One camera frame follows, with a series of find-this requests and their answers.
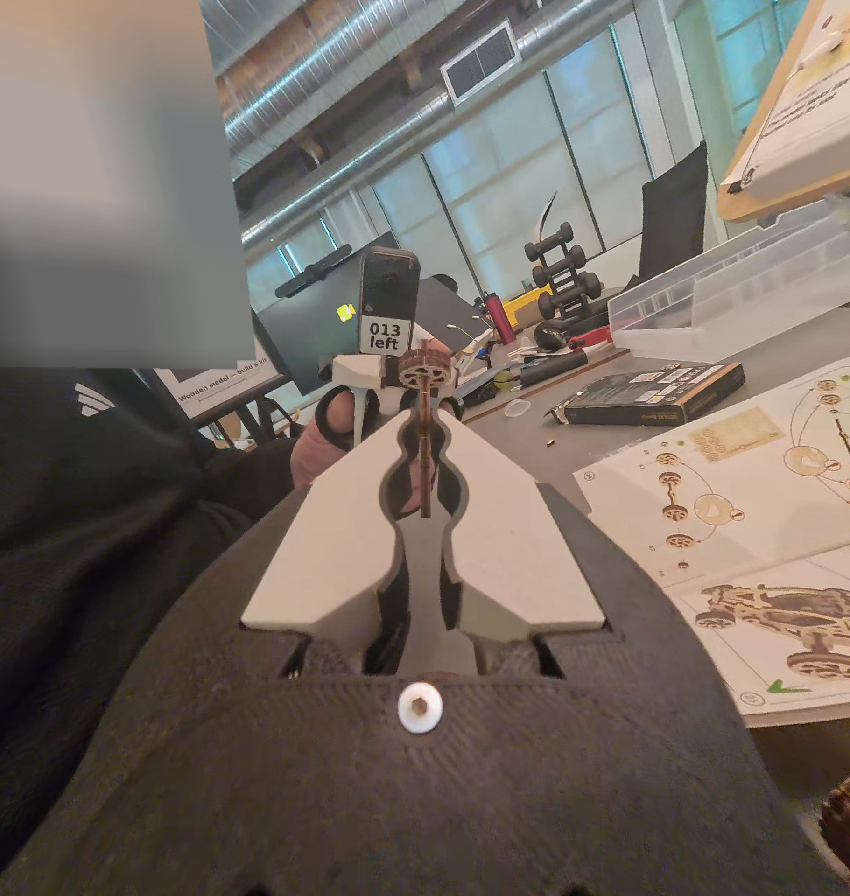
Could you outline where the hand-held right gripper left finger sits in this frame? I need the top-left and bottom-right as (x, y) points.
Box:
(240, 408), (420, 676)

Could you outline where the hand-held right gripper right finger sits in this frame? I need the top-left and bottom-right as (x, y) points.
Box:
(432, 408), (607, 665)

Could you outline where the wooden gear wheel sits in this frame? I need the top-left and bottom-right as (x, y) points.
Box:
(399, 348), (454, 389)

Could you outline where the person's left forearm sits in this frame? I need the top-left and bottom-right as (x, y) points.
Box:
(201, 437), (303, 522)

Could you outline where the black model kit box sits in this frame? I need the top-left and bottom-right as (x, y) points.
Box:
(551, 363), (746, 427)

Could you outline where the wooden model buggy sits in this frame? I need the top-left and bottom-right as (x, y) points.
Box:
(820, 770), (850, 886)

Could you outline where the person's left hand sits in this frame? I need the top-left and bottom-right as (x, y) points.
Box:
(290, 398), (361, 489)

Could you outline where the red bottle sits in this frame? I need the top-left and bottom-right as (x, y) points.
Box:
(482, 293), (518, 345)

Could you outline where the instruction booklet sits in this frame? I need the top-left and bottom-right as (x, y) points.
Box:
(573, 357), (850, 729)

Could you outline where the white ceiling vent grille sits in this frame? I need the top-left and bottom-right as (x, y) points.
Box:
(440, 20), (522, 106)

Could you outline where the clear plastic storage box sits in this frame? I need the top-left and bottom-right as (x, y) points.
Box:
(607, 203), (850, 361)

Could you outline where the white tablet stand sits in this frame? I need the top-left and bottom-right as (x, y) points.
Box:
(717, 0), (850, 225)

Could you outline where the black wall monitor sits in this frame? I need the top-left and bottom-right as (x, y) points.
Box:
(253, 232), (406, 396)

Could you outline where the silver ventilation duct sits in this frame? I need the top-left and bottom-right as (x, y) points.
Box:
(211, 0), (639, 162)
(239, 87), (471, 247)

